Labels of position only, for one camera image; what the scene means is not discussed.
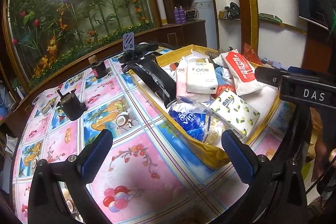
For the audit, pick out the brown knitted glove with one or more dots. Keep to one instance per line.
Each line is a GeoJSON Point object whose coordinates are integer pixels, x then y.
{"type": "Point", "coordinates": [214, 54]}

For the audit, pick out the blue white tissue pack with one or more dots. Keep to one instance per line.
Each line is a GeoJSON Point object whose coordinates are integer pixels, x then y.
{"type": "Point", "coordinates": [189, 119]}

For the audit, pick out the red plastic bag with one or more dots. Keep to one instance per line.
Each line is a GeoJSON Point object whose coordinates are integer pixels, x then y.
{"type": "Point", "coordinates": [249, 52]}

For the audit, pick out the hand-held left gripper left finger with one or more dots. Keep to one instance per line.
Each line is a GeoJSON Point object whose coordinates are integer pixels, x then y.
{"type": "Point", "coordinates": [97, 153]}

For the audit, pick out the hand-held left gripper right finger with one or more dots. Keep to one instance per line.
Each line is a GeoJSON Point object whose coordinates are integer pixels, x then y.
{"type": "Point", "coordinates": [236, 155]}

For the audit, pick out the red mesh pouch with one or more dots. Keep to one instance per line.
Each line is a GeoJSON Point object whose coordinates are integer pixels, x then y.
{"type": "Point", "coordinates": [224, 90]}

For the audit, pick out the blue cloth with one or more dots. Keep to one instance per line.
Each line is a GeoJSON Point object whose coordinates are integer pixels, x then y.
{"type": "Point", "coordinates": [221, 75]}

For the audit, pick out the dark jar with cork lid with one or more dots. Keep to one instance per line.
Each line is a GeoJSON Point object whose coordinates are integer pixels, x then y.
{"type": "Point", "coordinates": [99, 70]}

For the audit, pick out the plain white tissue pack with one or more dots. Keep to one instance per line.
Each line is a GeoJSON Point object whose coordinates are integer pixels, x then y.
{"type": "Point", "coordinates": [200, 79]}

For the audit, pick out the pink tissue pack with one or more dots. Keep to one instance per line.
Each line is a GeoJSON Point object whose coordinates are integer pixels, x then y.
{"type": "Point", "coordinates": [182, 87]}

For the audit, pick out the printed tablecloth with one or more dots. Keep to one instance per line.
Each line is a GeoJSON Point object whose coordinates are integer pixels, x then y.
{"type": "Point", "coordinates": [147, 161]}

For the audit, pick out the black cylindrical motor part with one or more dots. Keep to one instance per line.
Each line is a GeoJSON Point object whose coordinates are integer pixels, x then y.
{"type": "Point", "coordinates": [72, 106]}

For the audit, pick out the gold wooden arch frame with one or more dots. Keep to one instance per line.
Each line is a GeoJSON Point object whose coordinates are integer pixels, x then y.
{"type": "Point", "coordinates": [248, 3]}

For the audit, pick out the lavender plastic clip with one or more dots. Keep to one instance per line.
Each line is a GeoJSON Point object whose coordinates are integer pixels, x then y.
{"type": "Point", "coordinates": [273, 62]}

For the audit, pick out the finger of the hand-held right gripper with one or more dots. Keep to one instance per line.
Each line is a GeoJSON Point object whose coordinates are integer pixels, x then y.
{"type": "Point", "coordinates": [267, 77]}
{"type": "Point", "coordinates": [307, 74]}

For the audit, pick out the clear plastic cup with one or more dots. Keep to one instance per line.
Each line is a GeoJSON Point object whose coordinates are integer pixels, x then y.
{"type": "Point", "coordinates": [42, 106]}

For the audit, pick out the lemon print tissue pack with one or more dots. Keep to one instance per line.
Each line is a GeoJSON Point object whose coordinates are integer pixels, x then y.
{"type": "Point", "coordinates": [233, 111]}

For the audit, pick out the artificial flower glass display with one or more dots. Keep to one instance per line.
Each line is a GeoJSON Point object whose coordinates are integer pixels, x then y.
{"type": "Point", "coordinates": [78, 16]}

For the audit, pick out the red white wet wipe packet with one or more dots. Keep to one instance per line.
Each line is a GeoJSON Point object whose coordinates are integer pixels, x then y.
{"type": "Point", "coordinates": [241, 69]}

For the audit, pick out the brown wooden cabinet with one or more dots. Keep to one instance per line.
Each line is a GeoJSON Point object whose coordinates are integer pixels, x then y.
{"type": "Point", "coordinates": [189, 32]}

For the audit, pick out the yellow cardboard box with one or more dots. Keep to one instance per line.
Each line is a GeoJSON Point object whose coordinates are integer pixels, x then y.
{"type": "Point", "coordinates": [204, 153]}

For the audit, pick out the red yellow black striped pack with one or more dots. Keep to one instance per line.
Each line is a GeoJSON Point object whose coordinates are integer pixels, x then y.
{"type": "Point", "coordinates": [173, 66]}

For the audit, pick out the black pouch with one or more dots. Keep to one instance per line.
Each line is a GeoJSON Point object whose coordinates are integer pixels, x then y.
{"type": "Point", "coordinates": [147, 47]}

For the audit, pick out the green plastic piece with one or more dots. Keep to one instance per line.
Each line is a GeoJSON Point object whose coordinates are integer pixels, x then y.
{"type": "Point", "coordinates": [270, 18]}

